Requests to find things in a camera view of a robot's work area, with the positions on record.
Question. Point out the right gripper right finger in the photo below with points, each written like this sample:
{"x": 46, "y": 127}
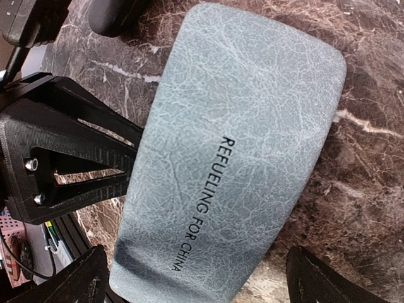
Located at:
{"x": 311, "y": 280}

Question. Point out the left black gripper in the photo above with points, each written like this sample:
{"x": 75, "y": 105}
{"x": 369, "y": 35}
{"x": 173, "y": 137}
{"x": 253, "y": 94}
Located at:
{"x": 61, "y": 155}

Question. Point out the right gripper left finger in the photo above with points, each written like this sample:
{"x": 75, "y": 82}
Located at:
{"x": 84, "y": 280}

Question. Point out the blue-grey glasses case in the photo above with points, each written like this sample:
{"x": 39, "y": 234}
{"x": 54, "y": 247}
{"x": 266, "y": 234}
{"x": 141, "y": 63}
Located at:
{"x": 238, "y": 122}

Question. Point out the pink perforated basket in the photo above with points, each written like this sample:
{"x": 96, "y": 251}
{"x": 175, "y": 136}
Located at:
{"x": 14, "y": 234}

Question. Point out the black front table rail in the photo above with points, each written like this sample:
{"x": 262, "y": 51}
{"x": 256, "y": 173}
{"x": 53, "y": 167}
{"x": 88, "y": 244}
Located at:
{"x": 73, "y": 240}

